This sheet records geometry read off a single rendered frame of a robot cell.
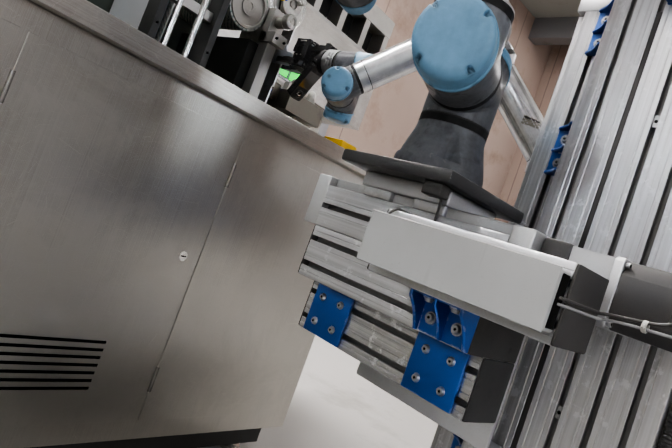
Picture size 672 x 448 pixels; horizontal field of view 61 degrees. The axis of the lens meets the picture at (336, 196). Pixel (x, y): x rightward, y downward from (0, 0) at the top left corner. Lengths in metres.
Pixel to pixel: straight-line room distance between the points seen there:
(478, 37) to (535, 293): 0.35
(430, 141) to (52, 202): 0.66
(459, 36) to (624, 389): 0.52
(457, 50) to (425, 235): 0.25
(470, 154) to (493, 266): 0.30
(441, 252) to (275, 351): 0.99
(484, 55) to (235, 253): 0.81
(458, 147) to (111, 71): 0.63
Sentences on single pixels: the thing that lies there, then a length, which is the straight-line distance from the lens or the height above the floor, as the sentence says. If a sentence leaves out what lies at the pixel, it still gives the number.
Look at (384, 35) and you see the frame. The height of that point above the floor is 1.58.
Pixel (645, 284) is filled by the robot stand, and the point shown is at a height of 0.75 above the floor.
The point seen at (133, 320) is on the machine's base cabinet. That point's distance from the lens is 1.27.
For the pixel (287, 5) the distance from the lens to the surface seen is 1.69.
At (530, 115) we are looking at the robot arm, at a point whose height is 1.12.
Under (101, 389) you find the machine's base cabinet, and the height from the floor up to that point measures 0.22.
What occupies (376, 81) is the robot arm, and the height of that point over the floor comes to 1.05.
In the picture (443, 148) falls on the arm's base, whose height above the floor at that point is 0.86.
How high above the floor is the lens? 0.68
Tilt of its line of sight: 3 degrees up
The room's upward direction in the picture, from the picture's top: 20 degrees clockwise
